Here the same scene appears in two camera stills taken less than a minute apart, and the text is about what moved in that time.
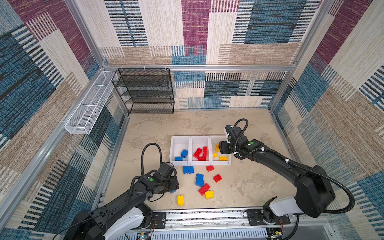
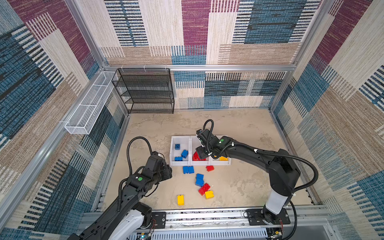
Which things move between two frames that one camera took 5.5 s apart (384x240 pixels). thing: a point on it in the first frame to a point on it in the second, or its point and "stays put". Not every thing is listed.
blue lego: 184,153 stays put
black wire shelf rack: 145,90 stays put
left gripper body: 171,183 to 164,173
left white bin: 180,150 stays put
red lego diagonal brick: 204,189 stays put
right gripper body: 230,147 to 204,151
